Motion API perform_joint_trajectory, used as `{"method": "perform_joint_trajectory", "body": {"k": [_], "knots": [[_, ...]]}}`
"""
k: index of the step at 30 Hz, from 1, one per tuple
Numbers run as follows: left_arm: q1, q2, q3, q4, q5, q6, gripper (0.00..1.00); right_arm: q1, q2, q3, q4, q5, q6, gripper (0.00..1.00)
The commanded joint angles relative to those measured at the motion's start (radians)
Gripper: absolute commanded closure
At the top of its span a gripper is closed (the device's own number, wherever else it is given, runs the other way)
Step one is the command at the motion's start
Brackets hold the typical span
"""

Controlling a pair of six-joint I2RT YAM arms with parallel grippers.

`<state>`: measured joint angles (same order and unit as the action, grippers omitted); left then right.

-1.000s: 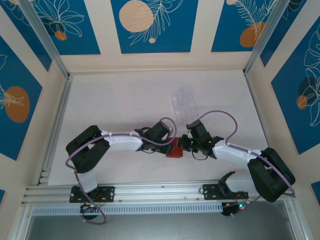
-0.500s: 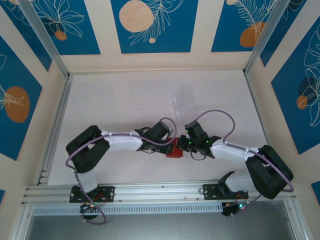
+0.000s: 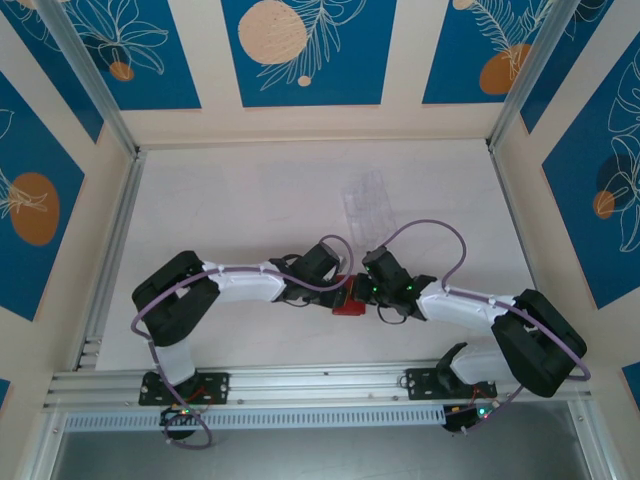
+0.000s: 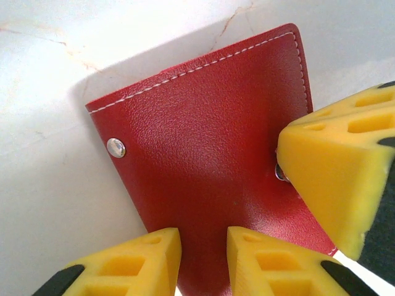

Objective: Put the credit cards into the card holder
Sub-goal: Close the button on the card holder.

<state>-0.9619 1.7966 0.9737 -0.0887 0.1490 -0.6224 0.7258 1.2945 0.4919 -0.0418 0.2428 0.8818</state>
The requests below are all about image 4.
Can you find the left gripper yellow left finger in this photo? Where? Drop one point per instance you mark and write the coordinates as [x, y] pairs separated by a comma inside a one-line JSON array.
[[129, 271]]

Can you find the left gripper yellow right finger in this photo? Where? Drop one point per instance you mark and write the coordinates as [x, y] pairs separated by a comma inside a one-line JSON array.
[[277, 271]]

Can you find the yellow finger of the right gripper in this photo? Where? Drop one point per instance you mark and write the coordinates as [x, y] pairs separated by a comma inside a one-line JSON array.
[[333, 172]]

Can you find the red leather card holder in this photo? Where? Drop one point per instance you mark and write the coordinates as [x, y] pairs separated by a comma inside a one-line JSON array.
[[200, 138]]

